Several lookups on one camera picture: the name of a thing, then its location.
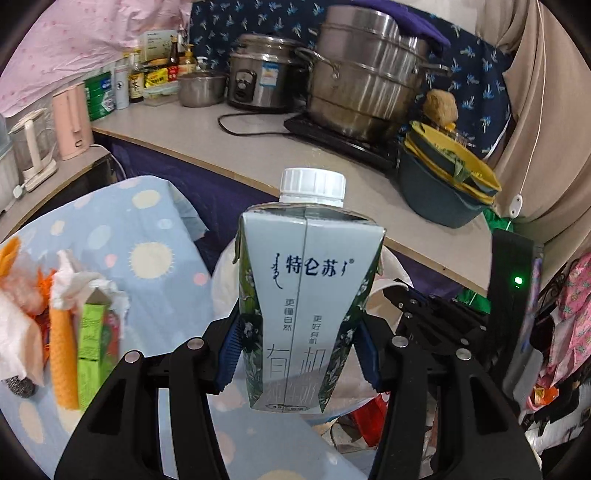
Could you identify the grey green milk carton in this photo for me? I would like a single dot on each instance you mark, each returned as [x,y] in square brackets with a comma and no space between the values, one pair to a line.
[300,300]

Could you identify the crumpled white tissue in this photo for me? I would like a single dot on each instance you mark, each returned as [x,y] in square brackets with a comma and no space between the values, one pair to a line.
[14,332]
[78,281]

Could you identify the yellow oil bottle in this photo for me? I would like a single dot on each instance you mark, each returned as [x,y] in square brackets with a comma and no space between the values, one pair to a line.
[187,62]

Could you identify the pink electric kettle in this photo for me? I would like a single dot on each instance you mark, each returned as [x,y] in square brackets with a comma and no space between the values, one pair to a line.
[71,124]

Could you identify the yellow basin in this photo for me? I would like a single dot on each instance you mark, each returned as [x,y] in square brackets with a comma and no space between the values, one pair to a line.
[480,177]

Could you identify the clear plastic food container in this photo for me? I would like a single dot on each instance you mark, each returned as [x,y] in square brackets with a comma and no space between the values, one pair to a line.
[159,96]

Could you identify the brown fibrous ball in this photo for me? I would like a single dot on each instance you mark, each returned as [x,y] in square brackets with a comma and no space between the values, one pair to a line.
[441,108]

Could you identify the yellow seasoning packets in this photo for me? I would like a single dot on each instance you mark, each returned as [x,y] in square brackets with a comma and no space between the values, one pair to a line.
[159,78]

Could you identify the dark soy sauce bottle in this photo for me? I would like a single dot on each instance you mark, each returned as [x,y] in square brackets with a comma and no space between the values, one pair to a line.
[136,83]

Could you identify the green cardboard box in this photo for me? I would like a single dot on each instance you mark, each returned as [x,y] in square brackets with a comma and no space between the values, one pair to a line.
[94,341]

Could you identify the steel wool scourer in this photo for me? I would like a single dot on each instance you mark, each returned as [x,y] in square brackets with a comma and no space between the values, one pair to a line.
[19,387]

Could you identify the beige cloth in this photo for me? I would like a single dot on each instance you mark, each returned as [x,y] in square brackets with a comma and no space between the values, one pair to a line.
[554,138]

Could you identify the large steel steamer pot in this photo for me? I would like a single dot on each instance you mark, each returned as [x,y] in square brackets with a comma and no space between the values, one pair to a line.
[364,78]

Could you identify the yellow orange scrap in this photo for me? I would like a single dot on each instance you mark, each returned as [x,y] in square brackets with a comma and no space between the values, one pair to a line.
[9,256]

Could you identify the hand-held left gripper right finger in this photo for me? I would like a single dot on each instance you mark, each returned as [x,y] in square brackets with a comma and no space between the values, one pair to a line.
[369,361]

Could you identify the white cardboard box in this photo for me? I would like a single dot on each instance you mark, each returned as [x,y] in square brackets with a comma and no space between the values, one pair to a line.
[159,46]

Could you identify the brown bottle red label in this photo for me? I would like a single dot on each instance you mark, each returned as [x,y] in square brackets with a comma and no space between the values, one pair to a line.
[173,64]

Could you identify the white bottle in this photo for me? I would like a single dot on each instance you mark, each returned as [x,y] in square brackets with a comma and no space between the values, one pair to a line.
[121,87]

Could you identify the blue patterned curtain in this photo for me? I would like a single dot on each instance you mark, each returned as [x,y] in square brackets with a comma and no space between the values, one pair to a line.
[475,69]

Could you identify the reddish orange mesh scrap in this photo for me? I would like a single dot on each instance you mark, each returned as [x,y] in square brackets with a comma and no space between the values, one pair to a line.
[39,318]

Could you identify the orange foam fruit net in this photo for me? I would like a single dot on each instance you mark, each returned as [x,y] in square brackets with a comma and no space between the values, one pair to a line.
[63,360]

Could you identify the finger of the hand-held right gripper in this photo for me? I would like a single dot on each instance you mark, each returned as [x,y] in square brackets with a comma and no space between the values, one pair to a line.
[438,318]

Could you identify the dark purple counter curtain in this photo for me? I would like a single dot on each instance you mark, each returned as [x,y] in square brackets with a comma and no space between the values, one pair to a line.
[184,180]

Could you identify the white plastic bin bag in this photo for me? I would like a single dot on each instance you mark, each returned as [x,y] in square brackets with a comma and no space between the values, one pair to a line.
[222,295]

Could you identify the white power plug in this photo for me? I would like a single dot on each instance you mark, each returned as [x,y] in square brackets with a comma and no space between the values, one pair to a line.
[18,191]

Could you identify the pink printed cloth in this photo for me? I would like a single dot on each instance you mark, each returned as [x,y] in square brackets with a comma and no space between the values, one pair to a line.
[575,314]

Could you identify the purple cloth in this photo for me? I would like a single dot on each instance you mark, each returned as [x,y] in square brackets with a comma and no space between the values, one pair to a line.
[425,25]

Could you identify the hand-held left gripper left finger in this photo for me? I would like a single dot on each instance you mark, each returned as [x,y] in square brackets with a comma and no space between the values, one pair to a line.
[231,356]

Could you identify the red plastic wrapper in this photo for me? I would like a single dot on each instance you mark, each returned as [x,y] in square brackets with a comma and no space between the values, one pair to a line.
[369,420]

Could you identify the black induction cooker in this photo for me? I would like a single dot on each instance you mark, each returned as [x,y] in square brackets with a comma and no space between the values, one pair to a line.
[351,145]

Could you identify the blue spotted tablecloth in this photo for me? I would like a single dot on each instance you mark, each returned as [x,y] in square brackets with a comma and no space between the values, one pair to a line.
[138,221]

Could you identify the steel rice cooker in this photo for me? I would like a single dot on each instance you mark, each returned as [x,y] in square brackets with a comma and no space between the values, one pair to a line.
[258,78]

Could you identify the small steel pot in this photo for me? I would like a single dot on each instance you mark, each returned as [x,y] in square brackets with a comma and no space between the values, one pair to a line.
[201,90]

